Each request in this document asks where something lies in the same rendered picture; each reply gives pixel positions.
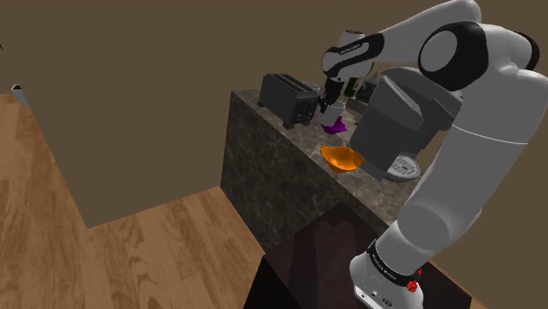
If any white cup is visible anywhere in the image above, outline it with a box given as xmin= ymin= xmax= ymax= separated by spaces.
xmin=320 ymin=100 xmax=346 ymax=127

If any purple crumpled thing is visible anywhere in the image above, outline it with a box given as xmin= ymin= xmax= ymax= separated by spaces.
xmin=321 ymin=116 xmax=350 ymax=136

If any black toaster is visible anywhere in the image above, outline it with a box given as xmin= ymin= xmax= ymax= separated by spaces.
xmin=256 ymin=73 xmax=321 ymax=131

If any grey coffee machine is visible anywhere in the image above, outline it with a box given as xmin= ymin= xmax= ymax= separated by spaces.
xmin=349 ymin=67 xmax=465 ymax=183

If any orange bowl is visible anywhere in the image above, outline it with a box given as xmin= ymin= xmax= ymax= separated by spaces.
xmin=320 ymin=144 xmax=365 ymax=174

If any dark robot stand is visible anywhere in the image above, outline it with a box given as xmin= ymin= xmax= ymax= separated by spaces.
xmin=242 ymin=200 xmax=474 ymax=309

